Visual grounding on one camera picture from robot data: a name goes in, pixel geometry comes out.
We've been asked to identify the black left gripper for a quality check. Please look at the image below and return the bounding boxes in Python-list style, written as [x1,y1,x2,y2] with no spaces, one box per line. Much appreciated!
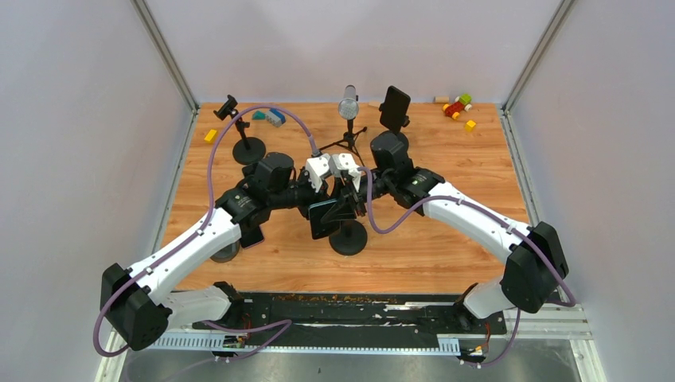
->
[270,169,330,222]

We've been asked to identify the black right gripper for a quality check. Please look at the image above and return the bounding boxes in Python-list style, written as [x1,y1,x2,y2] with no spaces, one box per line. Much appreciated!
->
[319,169,395,220]

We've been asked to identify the black phone stand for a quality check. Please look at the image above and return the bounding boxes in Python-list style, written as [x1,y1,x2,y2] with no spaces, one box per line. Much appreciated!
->
[392,118,412,149]
[213,95,266,165]
[329,220,368,256]

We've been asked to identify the black teal-edged smartphone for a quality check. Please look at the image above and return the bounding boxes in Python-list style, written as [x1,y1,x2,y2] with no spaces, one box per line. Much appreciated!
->
[308,199,340,240]

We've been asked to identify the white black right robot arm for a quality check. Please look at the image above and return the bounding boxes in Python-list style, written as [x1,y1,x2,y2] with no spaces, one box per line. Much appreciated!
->
[306,132,569,333]

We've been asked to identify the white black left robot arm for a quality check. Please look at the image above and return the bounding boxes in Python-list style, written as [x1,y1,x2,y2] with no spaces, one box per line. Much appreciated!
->
[97,152,332,351]

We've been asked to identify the grey round stand base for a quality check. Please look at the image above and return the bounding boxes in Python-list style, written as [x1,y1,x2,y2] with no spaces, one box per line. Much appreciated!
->
[210,242,240,263]

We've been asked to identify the blue grey toy bricks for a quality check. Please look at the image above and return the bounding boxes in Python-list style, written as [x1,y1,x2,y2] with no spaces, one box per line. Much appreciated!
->
[264,108,286,127]

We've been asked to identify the yellow toy brick left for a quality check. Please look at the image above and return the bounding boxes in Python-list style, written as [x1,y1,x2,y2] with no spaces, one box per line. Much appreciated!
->
[204,129,219,144]

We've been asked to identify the yellow toy cube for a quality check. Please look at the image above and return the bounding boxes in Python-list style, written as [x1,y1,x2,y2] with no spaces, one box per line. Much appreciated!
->
[464,120,477,132]

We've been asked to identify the red toy brick car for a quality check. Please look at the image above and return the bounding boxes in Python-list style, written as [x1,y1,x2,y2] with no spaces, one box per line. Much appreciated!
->
[442,93,472,120]

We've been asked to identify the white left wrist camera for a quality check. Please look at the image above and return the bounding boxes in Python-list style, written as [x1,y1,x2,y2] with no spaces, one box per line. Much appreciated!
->
[305,154,332,193]

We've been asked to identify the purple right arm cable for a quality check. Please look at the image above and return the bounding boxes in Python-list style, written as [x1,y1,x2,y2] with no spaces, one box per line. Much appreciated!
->
[361,167,577,368]

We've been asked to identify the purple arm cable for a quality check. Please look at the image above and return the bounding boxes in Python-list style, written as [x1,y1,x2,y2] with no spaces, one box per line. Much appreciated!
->
[92,104,320,382]
[361,167,577,368]

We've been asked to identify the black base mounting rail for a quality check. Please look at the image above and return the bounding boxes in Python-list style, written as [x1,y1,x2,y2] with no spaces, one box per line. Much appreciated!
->
[216,291,507,349]

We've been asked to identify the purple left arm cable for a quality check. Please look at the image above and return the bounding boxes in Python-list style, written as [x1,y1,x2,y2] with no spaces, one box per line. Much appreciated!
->
[92,104,320,382]

